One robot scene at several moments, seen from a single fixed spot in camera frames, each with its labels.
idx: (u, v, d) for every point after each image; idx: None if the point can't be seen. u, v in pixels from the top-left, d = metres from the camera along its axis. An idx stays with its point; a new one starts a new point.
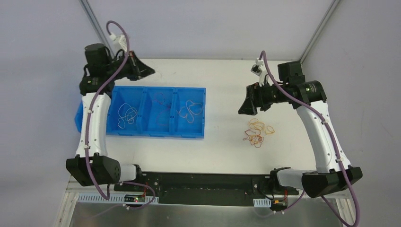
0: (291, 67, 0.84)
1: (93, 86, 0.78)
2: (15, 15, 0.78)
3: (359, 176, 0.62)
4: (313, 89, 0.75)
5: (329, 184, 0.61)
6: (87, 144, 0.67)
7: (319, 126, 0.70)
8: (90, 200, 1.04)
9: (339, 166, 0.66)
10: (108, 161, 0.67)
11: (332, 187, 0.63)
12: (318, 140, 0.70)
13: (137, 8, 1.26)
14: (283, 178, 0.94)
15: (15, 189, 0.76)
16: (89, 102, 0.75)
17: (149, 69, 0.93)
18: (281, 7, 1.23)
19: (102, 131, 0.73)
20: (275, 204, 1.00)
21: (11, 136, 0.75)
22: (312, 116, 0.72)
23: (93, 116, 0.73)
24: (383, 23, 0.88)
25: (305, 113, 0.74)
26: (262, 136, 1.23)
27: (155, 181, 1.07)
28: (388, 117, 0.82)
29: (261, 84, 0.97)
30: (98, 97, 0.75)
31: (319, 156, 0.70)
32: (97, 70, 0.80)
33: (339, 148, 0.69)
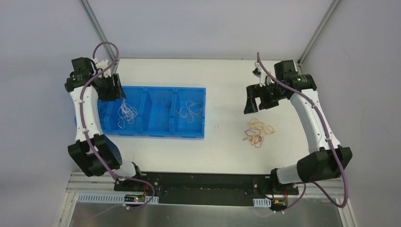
0: (285, 65, 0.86)
1: (79, 82, 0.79)
2: (15, 15, 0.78)
3: (348, 155, 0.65)
4: (304, 79, 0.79)
5: (319, 161, 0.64)
6: (85, 128, 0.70)
7: (310, 110, 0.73)
8: (90, 200, 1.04)
9: (328, 144, 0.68)
10: (109, 141, 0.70)
11: (323, 166, 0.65)
12: (309, 123, 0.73)
13: (138, 8, 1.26)
14: (283, 176, 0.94)
15: (14, 188, 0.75)
16: (77, 95, 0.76)
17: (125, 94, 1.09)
18: (280, 7, 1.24)
19: (97, 118, 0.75)
20: (275, 204, 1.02)
21: (11, 136, 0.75)
22: (303, 101, 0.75)
23: (84, 106, 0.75)
24: (383, 23, 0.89)
25: (297, 100, 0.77)
26: (262, 136, 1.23)
27: (155, 180, 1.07)
28: (388, 117, 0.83)
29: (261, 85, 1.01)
30: (86, 89, 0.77)
31: (310, 137, 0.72)
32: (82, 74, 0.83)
33: (329, 130, 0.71)
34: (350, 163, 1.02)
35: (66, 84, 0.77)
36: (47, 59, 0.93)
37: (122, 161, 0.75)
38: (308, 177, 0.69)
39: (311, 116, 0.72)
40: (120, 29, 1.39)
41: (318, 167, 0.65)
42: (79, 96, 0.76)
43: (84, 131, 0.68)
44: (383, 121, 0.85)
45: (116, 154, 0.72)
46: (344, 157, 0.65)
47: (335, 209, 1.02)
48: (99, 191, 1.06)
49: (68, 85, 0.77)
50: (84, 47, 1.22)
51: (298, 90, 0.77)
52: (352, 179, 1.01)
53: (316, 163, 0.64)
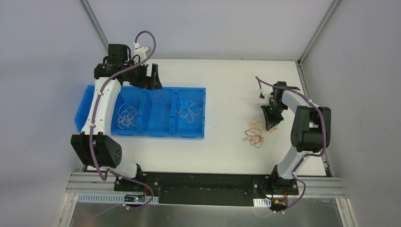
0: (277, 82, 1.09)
1: (107, 71, 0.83)
2: (14, 15, 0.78)
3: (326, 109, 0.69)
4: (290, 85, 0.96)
5: (300, 108, 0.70)
6: (93, 122, 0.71)
7: (295, 96, 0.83)
8: (90, 200, 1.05)
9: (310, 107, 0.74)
10: (111, 141, 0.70)
11: (306, 117, 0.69)
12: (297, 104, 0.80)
13: (137, 8, 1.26)
14: (283, 173, 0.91)
15: (14, 189, 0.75)
16: (100, 86, 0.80)
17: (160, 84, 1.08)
18: (281, 7, 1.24)
19: (108, 113, 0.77)
20: (275, 204, 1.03)
21: (11, 136, 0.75)
22: (290, 93, 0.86)
23: (102, 98, 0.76)
24: (384, 23, 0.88)
25: (287, 95, 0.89)
26: (262, 135, 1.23)
27: (155, 181, 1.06)
28: (388, 117, 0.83)
29: (266, 104, 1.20)
30: (110, 82, 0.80)
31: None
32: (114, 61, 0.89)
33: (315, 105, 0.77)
34: (351, 164, 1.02)
35: (96, 70, 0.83)
36: (47, 59, 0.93)
37: (118, 162, 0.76)
38: (298, 138, 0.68)
39: (296, 98, 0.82)
40: (120, 29, 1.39)
41: (302, 117, 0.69)
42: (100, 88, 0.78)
43: (91, 126, 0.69)
44: (383, 122, 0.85)
45: (115, 154, 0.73)
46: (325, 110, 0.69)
47: (335, 209, 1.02)
48: (99, 191, 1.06)
49: (96, 72, 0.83)
50: (84, 47, 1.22)
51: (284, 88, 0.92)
52: (352, 179, 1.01)
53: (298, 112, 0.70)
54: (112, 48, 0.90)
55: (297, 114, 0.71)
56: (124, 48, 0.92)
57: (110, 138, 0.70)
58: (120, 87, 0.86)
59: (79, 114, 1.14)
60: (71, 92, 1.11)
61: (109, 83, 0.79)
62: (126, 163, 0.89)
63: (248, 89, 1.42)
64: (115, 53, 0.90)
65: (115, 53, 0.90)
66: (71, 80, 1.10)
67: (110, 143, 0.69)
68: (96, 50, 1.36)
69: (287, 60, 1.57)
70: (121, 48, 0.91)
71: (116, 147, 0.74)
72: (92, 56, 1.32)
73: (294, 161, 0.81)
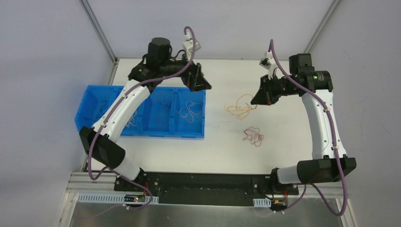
0: (301, 59, 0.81)
1: (141, 75, 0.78)
2: (15, 15, 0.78)
3: (352, 167, 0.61)
4: (320, 77, 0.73)
5: (321, 169, 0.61)
6: (105, 122, 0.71)
7: (321, 114, 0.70)
8: (90, 200, 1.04)
9: (334, 153, 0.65)
10: (114, 146, 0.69)
11: (325, 173, 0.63)
12: (318, 128, 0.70)
13: (137, 7, 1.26)
14: (283, 176, 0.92)
15: (15, 190, 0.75)
16: (128, 88, 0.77)
17: (205, 85, 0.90)
18: (281, 7, 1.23)
19: (125, 118, 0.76)
20: (276, 204, 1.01)
21: (12, 137, 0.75)
22: (316, 103, 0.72)
23: (124, 101, 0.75)
24: (384, 23, 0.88)
25: (309, 100, 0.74)
26: (262, 134, 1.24)
27: (155, 181, 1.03)
28: (388, 117, 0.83)
29: (269, 78, 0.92)
30: (138, 87, 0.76)
31: (316, 141, 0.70)
32: (151, 62, 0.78)
33: (337, 138, 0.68)
34: None
35: (132, 72, 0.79)
36: (47, 58, 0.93)
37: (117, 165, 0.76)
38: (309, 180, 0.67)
39: (320, 119, 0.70)
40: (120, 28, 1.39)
41: (320, 173, 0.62)
42: (127, 90, 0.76)
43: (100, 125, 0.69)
44: (383, 122, 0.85)
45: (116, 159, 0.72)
46: (348, 168, 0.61)
47: (335, 209, 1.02)
48: (99, 191, 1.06)
49: (131, 74, 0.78)
50: (84, 47, 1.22)
51: (311, 89, 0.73)
52: (352, 179, 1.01)
53: (317, 170, 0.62)
54: (150, 48, 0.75)
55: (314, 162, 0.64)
56: (168, 48, 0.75)
57: (113, 144, 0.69)
58: (149, 93, 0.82)
59: (79, 114, 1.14)
60: (71, 93, 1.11)
61: (137, 89, 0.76)
62: (128, 165, 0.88)
63: (248, 89, 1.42)
64: (153, 55, 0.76)
65: (153, 55, 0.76)
66: (71, 80, 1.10)
67: (112, 148, 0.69)
68: (96, 50, 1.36)
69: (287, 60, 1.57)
70: (164, 48, 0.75)
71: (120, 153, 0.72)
72: (92, 55, 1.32)
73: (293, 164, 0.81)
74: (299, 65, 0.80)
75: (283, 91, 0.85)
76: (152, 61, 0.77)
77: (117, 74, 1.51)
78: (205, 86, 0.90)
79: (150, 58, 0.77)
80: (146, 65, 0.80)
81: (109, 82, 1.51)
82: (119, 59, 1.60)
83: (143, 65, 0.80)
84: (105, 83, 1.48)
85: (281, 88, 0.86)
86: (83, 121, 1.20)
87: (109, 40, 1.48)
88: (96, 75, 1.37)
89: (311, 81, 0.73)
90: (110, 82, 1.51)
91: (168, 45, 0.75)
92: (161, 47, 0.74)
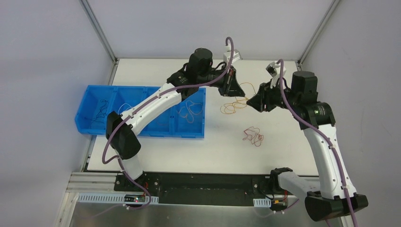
0: (307, 83, 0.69)
1: (179, 82, 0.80)
2: (14, 14, 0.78)
3: (363, 205, 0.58)
4: (322, 111, 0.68)
5: (333, 210, 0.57)
6: (133, 114, 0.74)
7: (326, 150, 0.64)
8: (90, 200, 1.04)
9: (344, 193, 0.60)
10: (133, 142, 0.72)
11: (335, 213, 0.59)
12: (324, 166, 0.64)
13: (137, 7, 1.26)
14: (283, 181, 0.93)
15: (15, 190, 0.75)
16: (164, 89, 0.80)
17: (240, 92, 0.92)
18: (281, 7, 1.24)
19: (151, 116, 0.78)
20: (275, 204, 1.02)
21: (11, 136, 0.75)
22: (320, 139, 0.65)
23: (157, 100, 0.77)
24: (384, 23, 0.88)
25: (311, 136, 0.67)
26: (262, 134, 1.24)
27: (155, 181, 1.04)
28: (387, 117, 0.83)
29: (272, 86, 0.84)
30: (172, 91, 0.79)
31: (323, 179, 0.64)
32: (191, 72, 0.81)
33: (345, 175, 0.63)
34: (350, 164, 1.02)
35: (171, 77, 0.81)
36: (47, 58, 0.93)
37: (128, 158, 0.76)
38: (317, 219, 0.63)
39: (326, 157, 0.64)
40: (120, 27, 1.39)
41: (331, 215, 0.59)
42: (163, 91, 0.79)
43: (129, 116, 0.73)
44: (382, 122, 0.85)
45: (130, 150, 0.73)
46: (359, 206, 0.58)
47: None
48: (99, 191, 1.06)
49: (170, 78, 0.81)
50: (83, 46, 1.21)
51: (314, 123, 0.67)
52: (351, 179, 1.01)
53: (327, 212, 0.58)
54: (192, 58, 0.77)
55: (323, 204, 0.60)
56: (209, 61, 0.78)
57: (134, 136, 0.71)
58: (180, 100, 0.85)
59: (79, 114, 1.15)
60: (71, 93, 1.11)
61: (171, 92, 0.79)
62: (136, 161, 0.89)
63: (248, 89, 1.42)
64: (194, 66, 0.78)
65: (194, 66, 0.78)
66: (71, 80, 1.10)
67: (129, 145, 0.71)
68: (95, 50, 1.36)
69: (286, 60, 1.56)
70: (204, 61, 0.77)
71: (135, 149, 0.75)
72: (92, 56, 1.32)
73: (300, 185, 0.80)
74: (303, 90, 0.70)
75: (282, 104, 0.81)
76: (192, 71, 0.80)
77: (117, 74, 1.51)
78: (239, 92, 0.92)
79: (191, 67, 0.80)
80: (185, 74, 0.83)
81: (109, 82, 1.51)
82: (119, 59, 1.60)
83: (183, 74, 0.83)
84: (105, 83, 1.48)
85: (280, 101, 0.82)
86: (83, 121, 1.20)
87: (109, 40, 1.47)
88: (96, 75, 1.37)
89: (313, 116, 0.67)
90: (110, 82, 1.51)
91: (209, 57, 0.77)
92: (202, 59, 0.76)
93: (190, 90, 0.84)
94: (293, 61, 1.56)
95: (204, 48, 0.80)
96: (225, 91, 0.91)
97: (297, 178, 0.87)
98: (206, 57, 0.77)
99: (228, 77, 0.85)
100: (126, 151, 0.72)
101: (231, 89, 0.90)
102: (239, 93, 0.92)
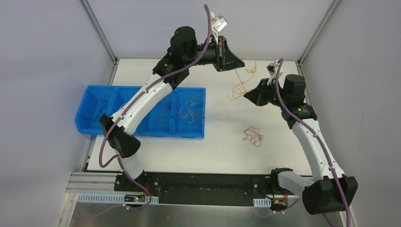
0: (296, 87, 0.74)
1: (166, 70, 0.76)
2: (15, 15, 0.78)
3: (353, 185, 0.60)
4: (304, 109, 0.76)
5: (324, 190, 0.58)
6: (123, 115, 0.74)
7: (311, 139, 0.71)
8: (90, 200, 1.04)
9: (332, 174, 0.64)
10: (129, 141, 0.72)
11: (328, 197, 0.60)
12: (311, 152, 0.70)
13: (137, 7, 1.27)
14: (283, 180, 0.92)
15: (14, 190, 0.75)
16: (151, 82, 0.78)
17: (238, 62, 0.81)
18: (281, 7, 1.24)
19: (142, 112, 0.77)
20: (276, 204, 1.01)
21: (11, 137, 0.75)
22: (305, 130, 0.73)
23: (144, 96, 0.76)
24: (384, 23, 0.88)
25: (298, 129, 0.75)
26: (262, 134, 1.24)
27: (155, 181, 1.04)
28: (387, 117, 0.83)
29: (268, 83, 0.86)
30: (160, 83, 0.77)
31: (313, 165, 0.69)
32: (176, 56, 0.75)
33: (332, 159, 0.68)
34: (350, 163, 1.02)
35: (156, 67, 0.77)
36: (47, 58, 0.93)
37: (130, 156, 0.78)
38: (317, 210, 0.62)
39: (311, 144, 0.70)
40: (120, 27, 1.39)
41: (324, 196, 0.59)
42: (149, 84, 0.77)
43: (118, 117, 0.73)
44: (383, 122, 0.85)
45: (129, 150, 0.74)
46: (350, 188, 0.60)
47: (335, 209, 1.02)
48: (99, 191, 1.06)
49: (156, 67, 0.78)
50: (83, 46, 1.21)
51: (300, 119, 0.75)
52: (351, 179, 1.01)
53: (319, 191, 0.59)
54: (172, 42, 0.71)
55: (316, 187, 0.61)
56: (191, 40, 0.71)
57: (129, 136, 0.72)
58: (171, 89, 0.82)
59: (79, 114, 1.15)
60: (71, 93, 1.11)
61: (159, 84, 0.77)
62: (136, 161, 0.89)
63: (248, 89, 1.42)
64: (177, 50, 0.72)
65: (177, 50, 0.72)
66: (71, 80, 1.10)
67: (126, 146, 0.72)
68: (96, 50, 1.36)
69: (286, 60, 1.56)
70: (187, 42, 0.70)
71: (135, 146, 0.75)
72: (92, 56, 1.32)
73: (299, 183, 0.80)
74: (292, 93, 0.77)
75: (274, 100, 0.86)
76: (177, 55, 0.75)
77: (117, 74, 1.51)
78: (238, 63, 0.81)
79: (174, 50, 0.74)
80: (171, 60, 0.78)
81: (109, 82, 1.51)
82: (119, 59, 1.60)
83: (169, 59, 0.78)
84: (105, 83, 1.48)
85: (273, 98, 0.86)
86: (83, 121, 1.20)
87: (109, 40, 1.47)
88: (96, 75, 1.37)
89: (297, 114, 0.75)
90: (110, 82, 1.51)
91: (191, 37, 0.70)
92: (183, 42, 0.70)
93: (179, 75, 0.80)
94: (292, 61, 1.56)
95: (186, 26, 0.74)
96: (221, 66, 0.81)
97: (299, 177, 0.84)
98: (187, 38, 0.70)
99: (218, 49, 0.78)
100: (125, 150, 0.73)
101: (227, 61, 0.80)
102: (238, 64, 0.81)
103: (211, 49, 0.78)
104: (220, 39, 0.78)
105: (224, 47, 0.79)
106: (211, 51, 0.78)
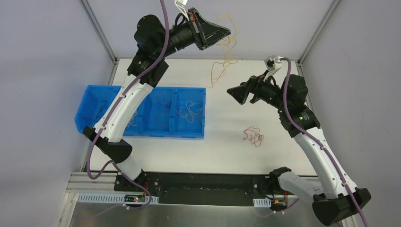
0: (298, 94, 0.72)
1: (141, 68, 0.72)
2: (15, 15, 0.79)
3: (367, 198, 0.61)
4: (306, 117, 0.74)
5: (340, 210, 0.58)
6: (104, 125, 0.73)
7: (319, 152, 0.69)
8: (90, 200, 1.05)
9: (346, 190, 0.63)
10: (116, 149, 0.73)
11: (344, 213, 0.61)
12: (320, 166, 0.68)
13: (137, 7, 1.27)
14: (284, 180, 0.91)
15: (15, 189, 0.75)
16: (127, 85, 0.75)
17: (222, 31, 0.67)
18: (280, 7, 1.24)
19: (125, 119, 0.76)
20: (275, 204, 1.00)
21: (11, 135, 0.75)
22: (310, 142, 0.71)
23: (123, 101, 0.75)
24: (384, 22, 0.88)
25: (302, 141, 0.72)
26: (262, 134, 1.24)
27: (155, 181, 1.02)
28: (388, 117, 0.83)
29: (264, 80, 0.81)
30: (135, 86, 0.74)
31: (324, 181, 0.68)
32: (147, 52, 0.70)
33: (343, 172, 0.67)
34: (350, 163, 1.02)
35: (130, 67, 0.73)
36: (47, 58, 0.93)
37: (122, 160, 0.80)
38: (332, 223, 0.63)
39: (320, 158, 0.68)
40: (120, 27, 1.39)
41: (341, 213, 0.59)
42: (126, 88, 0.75)
43: (100, 128, 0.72)
44: (383, 121, 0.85)
45: (119, 156, 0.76)
46: (364, 200, 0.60)
47: None
48: (99, 191, 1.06)
49: (130, 67, 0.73)
50: (83, 46, 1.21)
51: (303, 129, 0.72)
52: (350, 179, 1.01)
53: (336, 213, 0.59)
54: (136, 37, 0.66)
55: (332, 208, 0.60)
56: (156, 33, 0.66)
57: (114, 145, 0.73)
58: (151, 89, 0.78)
59: (79, 114, 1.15)
60: (71, 93, 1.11)
61: (135, 86, 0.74)
62: (133, 161, 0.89)
63: None
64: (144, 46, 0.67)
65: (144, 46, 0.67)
66: (70, 79, 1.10)
67: (115, 154, 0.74)
68: (95, 50, 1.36)
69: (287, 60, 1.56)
70: (153, 36, 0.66)
71: (126, 153, 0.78)
72: (92, 56, 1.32)
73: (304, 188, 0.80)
74: (292, 100, 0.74)
75: (270, 100, 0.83)
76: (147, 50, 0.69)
77: (117, 75, 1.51)
78: (222, 32, 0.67)
79: (143, 47, 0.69)
80: (144, 56, 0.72)
81: (109, 82, 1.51)
82: (119, 59, 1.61)
83: (142, 54, 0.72)
84: (105, 83, 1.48)
85: (268, 97, 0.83)
86: (83, 121, 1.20)
87: (108, 40, 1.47)
88: (96, 75, 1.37)
89: (298, 123, 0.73)
90: (110, 82, 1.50)
91: (155, 30, 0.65)
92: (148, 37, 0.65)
93: (157, 69, 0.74)
94: (292, 61, 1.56)
95: (149, 15, 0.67)
96: (202, 43, 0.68)
97: (300, 180, 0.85)
98: (152, 32, 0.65)
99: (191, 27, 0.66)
100: (115, 157, 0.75)
101: (208, 34, 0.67)
102: (222, 33, 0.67)
103: (184, 30, 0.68)
104: (190, 13, 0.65)
105: (198, 21, 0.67)
106: (185, 32, 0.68)
